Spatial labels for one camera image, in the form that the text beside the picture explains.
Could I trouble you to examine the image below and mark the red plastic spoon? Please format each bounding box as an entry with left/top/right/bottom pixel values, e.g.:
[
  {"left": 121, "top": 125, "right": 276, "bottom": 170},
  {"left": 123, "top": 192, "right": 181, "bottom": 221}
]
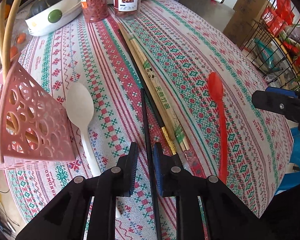
[{"left": 207, "top": 72, "right": 228, "bottom": 184}]

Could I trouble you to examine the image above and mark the printed bamboo chopstick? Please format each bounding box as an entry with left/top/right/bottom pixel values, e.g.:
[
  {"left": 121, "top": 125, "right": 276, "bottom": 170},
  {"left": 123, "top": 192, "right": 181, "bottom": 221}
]
[{"left": 129, "top": 35, "right": 190, "bottom": 151}]

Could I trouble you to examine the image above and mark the white plastic spoon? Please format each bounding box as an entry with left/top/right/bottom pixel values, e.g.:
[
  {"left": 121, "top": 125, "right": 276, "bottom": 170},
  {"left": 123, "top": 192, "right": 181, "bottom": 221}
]
[{"left": 65, "top": 82, "right": 122, "bottom": 219}]

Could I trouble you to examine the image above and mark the plain wooden chopstick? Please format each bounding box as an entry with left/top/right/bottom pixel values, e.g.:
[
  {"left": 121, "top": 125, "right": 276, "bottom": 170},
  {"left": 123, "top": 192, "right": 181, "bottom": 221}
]
[{"left": 1, "top": 0, "right": 21, "bottom": 83}]

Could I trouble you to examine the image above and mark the black chopstick gold end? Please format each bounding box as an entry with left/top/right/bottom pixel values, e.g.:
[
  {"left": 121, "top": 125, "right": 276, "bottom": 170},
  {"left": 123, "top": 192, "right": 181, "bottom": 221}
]
[{"left": 117, "top": 23, "right": 183, "bottom": 167}]

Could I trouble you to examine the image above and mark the person's right forearm black sleeve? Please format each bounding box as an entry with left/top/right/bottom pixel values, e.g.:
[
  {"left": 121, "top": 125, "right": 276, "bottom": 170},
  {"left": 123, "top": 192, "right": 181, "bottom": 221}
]
[{"left": 260, "top": 184, "right": 300, "bottom": 239}]

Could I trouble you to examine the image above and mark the red plastic bag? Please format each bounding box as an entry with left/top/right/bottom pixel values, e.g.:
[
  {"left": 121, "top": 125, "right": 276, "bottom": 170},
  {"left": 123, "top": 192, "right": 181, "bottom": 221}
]
[{"left": 259, "top": 0, "right": 300, "bottom": 41}]

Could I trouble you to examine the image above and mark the pink plastic lattice basket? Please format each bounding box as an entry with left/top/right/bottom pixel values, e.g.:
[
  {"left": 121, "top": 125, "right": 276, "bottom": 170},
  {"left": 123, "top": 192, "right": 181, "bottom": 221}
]
[{"left": 0, "top": 57, "right": 75, "bottom": 170}]

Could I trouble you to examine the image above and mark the brown cardboard box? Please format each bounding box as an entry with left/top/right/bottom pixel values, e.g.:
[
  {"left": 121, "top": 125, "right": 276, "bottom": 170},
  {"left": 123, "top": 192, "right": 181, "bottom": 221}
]
[{"left": 223, "top": 0, "right": 269, "bottom": 47}]

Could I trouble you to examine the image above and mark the patterned striped tablecloth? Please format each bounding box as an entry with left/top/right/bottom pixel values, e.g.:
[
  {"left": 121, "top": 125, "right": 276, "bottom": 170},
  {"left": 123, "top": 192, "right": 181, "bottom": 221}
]
[{"left": 3, "top": 0, "right": 294, "bottom": 240}]

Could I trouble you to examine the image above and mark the glass jar with tangerines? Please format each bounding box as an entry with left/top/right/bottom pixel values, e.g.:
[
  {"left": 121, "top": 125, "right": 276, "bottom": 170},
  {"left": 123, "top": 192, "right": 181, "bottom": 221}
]
[{"left": 0, "top": 27, "right": 32, "bottom": 62}]

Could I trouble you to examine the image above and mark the white bowl green knob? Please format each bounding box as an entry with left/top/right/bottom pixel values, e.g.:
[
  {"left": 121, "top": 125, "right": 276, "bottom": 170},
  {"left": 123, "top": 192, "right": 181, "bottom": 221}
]
[{"left": 25, "top": 0, "right": 82, "bottom": 36}]

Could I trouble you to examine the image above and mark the tall goji berry jar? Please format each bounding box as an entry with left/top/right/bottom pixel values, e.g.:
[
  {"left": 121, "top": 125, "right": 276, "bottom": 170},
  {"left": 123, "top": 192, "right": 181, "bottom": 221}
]
[{"left": 81, "top": 0, "right": 108, "bottom": 23}]

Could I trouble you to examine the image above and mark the dark green squash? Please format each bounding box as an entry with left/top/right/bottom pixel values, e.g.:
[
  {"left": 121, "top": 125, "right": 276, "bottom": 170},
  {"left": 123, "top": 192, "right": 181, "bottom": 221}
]
[{"left": 27, "top": 0, "right": 61, "bottom": 18}]

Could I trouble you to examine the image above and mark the black wire rack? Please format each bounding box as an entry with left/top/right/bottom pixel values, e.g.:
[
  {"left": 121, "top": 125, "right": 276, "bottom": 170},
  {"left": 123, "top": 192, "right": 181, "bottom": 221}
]
[{"left": 239, "top": 0, "right": 300, "bottom": 93}]

